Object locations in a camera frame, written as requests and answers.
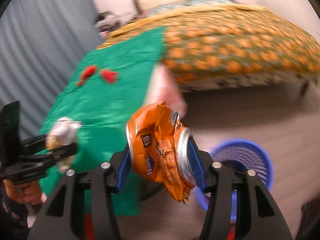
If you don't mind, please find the cookie snack bag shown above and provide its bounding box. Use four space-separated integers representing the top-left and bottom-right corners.
45 116 83 174

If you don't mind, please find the red plastic wrapper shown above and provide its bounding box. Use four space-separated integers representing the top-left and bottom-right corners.
76 65 97 86

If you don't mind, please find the red snack wrapper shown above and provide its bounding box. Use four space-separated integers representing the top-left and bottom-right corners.
100 68 118 84

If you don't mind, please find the crushed orange Fanta can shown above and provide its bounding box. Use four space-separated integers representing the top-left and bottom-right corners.
126 101 196 204

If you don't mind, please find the blue plastic trash basket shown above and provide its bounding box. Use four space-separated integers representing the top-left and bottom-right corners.
188 138 273 220

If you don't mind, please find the person's left hand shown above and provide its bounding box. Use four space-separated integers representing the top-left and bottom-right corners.
3 179 42 205

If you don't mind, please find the green floral tablecloth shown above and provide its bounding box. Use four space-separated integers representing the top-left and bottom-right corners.
37 26 167 217

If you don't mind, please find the pink striped cloth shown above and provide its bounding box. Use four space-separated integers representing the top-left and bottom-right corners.
143 63 187 118

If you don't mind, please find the blue-grey curtain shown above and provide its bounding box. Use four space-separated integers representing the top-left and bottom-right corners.
1 0 102 138

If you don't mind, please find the pile of clothes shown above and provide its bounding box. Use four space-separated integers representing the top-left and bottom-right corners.
94 11 122 33

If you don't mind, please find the bed with orange quilt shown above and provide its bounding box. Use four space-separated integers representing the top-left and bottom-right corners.
101 3 319 93

